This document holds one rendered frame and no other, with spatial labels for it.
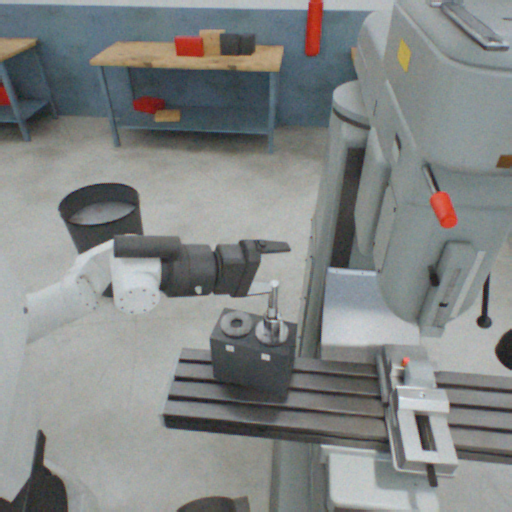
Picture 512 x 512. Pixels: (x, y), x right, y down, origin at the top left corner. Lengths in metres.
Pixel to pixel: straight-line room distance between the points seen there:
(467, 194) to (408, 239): 0.14
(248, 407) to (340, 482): 0.31
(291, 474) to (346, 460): 0.65
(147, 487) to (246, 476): 0.44
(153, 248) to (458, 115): 0.43
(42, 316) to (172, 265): 0.20
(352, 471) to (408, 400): 0.26
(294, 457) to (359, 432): 0.77
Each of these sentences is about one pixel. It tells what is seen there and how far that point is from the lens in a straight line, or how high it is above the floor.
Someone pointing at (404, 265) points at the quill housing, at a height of 1.48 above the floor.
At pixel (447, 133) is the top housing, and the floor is 1.78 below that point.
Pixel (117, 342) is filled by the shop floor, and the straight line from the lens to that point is 2.67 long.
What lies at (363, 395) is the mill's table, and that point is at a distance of 1.32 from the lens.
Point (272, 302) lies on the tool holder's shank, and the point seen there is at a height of 1.24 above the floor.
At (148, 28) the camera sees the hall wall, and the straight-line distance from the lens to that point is 5.25.
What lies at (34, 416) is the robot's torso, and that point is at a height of 1.58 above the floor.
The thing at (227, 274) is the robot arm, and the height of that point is 1.52.
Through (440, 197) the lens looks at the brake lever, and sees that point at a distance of 0.57.
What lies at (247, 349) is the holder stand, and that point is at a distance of 1.13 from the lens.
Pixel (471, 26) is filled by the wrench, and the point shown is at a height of 1.90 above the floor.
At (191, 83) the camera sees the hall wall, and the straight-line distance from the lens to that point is 5.27.
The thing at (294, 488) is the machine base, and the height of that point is 0.20.
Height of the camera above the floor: 1.99
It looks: 40 degrees down
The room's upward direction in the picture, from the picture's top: straight up
